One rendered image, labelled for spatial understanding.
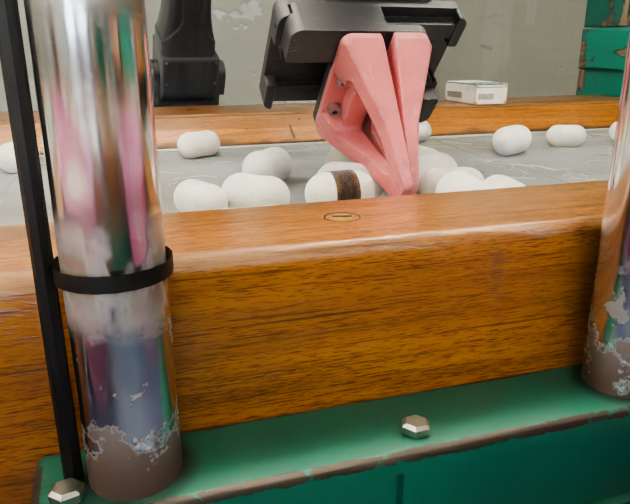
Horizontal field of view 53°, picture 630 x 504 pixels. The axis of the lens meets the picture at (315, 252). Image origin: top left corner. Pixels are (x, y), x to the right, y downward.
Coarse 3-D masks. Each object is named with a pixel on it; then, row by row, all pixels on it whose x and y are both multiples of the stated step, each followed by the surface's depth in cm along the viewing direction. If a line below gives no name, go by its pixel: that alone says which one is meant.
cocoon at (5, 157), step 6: (6, 144) 40; (12, 144) 40; (0, 150) 40; (6, 150) 40; (12, 150) 40; (0, 156) 40; (6, 156) 40; (12, 156) 40; (0, 162) 40; (6, 162) 40; (12, 162) 40; (0, 168) 40; (6, 168) 40; (12, 168) 40
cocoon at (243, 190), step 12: (228, 180) 30; (240, 180) 29; (252, 180) 29; (264, 180) 29; (276, 180) 29; (228, 192) 29; (240, 192) 29; (252, 192) 29; (264, 192) 28; (276, 192) 28; (288, 192) 29; (228, 204) 30; (240, 204) 29; (252, 204) 29; (264, 204) 28; (276, 204) 29
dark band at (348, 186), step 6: (336, 174) 30; (342, 174) 30; (348, 174) 30; (354, 174) 30; (336, 180) 29; (342, 180) 30; (348, 180) 30; (354, 180) 30; (336, 186) 29; (342, 186) 29; (348, 186) 30; (354, 186) 30; (342, 192) 29; (348, 192) 30; (354, 192) 30; (360, 192) 30; (342, 198) 30; (348, 198) 30; (354, 198) 30; (360, 198) 30
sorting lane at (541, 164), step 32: (608, 128) 62; (160, 160) 46; (192, 160) 45; (224, 160) 45; (320, 160) 45; (480, 160) 45; (512, 160) 45; (544, 160) 45; (576, 160) 45; (608, 160) 45; (0, 192) 35; (384, 192) 35; (0, 224) 29
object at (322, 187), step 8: (320, 176) 30; (328, 176) 30; (360, 176) 30; (368, 176) 30; (312, 184) 30; (320, 184) 29; (328, 184) 29; (360, 184) 30; (368, 184) 30; (312, 192) 29; (320, 192) 29; (328, 192) 29; (336, 192) 29; (368, 192) 30; (312, 200) 30; (320, 200) 29; (328, 200) 29; (336, 200) 29
